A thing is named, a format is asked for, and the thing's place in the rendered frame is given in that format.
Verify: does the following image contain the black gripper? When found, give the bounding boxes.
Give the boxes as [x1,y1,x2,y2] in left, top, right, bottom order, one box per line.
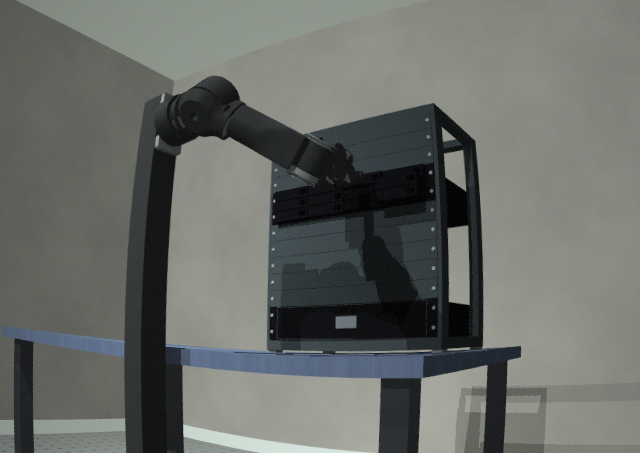
[320,143,364,187]

